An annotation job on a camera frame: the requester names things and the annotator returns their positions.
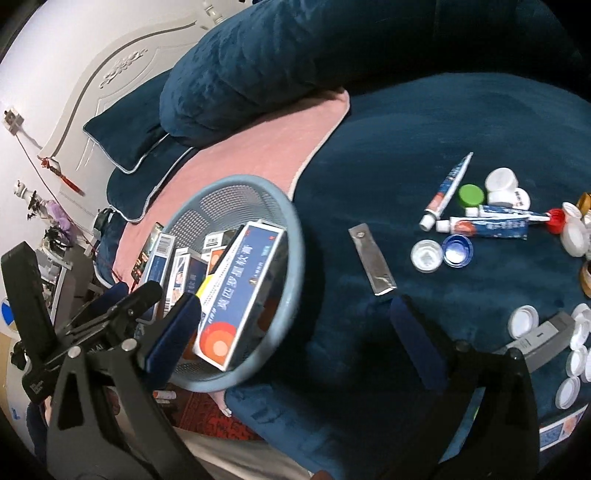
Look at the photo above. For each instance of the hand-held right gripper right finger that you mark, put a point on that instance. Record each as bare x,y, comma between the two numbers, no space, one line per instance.
415,332

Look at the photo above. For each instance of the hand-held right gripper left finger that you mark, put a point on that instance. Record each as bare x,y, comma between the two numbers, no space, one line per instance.
178,332

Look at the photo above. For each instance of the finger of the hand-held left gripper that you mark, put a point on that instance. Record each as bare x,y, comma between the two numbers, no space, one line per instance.
138,295
113,295

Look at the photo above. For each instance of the blue white barcode box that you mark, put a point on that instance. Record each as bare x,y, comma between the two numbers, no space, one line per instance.
157,261

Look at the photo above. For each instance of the blue white face photo box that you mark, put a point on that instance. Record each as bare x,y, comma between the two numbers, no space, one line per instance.
187,277

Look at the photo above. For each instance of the medicine box with yellow corners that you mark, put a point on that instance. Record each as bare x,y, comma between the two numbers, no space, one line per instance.
240,300

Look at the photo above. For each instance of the silver metal tube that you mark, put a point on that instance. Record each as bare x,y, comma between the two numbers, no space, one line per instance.
374,263

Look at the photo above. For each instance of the orange white medicine box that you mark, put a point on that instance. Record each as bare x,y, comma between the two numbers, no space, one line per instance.
219,263

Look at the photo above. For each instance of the blue-grey plastic basket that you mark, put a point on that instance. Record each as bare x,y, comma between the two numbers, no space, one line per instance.
293,258

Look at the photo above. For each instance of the black printed box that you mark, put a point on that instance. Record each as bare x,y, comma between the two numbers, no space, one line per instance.
147,251

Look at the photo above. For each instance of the cluttered nightstand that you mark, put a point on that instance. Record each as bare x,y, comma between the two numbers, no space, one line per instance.
69,272

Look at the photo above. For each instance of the small white tube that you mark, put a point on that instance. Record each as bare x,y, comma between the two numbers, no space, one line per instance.
165,394

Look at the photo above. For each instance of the clear white bottle cap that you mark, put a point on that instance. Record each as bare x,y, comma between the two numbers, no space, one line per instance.
427,256

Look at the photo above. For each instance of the red patterned rug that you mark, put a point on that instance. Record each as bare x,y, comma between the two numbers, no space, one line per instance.
203,415

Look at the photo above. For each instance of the purple flowers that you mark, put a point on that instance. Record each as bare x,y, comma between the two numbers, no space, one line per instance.
60,217

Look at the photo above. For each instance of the blue bottle cap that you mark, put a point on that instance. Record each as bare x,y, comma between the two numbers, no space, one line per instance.
457,249

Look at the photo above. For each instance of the white figurine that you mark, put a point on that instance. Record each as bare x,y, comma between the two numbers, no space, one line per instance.
21,189

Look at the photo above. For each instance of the dark blue pillow with piping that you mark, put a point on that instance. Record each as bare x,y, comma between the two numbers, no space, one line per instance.
147,184
129,124

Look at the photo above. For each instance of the wide blue ointment tube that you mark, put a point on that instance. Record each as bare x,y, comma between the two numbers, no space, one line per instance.
489,229

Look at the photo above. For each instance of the red tassel ornament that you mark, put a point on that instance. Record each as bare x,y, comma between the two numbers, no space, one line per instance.
60,175

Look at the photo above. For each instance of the grey box with white label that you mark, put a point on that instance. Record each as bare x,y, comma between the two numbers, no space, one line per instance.
545,339

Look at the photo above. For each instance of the blue white ointment tube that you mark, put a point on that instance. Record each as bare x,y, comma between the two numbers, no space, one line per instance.
508,213
448,189

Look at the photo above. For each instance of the large green bottle cap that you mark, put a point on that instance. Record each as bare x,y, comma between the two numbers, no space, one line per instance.
471,196

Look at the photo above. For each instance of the white round jar with print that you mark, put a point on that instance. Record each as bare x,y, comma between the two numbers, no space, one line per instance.
512,199

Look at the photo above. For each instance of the blue printed box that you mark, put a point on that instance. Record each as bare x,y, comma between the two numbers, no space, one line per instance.
561,429

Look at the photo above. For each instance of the white round lids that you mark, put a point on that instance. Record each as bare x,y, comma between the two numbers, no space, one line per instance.
501,179

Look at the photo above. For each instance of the brown black small jar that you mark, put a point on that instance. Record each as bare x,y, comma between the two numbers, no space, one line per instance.
586,277

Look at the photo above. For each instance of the red bottle cap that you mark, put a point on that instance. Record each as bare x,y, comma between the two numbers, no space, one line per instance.
557,220

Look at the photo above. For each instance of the wide white lid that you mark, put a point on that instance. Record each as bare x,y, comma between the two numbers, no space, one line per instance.
575,237

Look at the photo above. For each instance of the pink blanket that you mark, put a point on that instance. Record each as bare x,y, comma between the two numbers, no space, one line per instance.
258,152

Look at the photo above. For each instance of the gold bottle cap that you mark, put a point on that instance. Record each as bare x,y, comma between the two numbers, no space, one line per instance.
584,201

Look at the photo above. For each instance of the white carved headboard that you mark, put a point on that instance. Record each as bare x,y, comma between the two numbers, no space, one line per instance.
115,55

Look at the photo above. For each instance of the large dark blue velvet pillow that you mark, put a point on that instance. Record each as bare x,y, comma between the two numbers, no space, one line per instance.
277,69

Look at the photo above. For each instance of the wall socket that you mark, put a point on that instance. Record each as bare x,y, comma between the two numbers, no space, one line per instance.
13,120

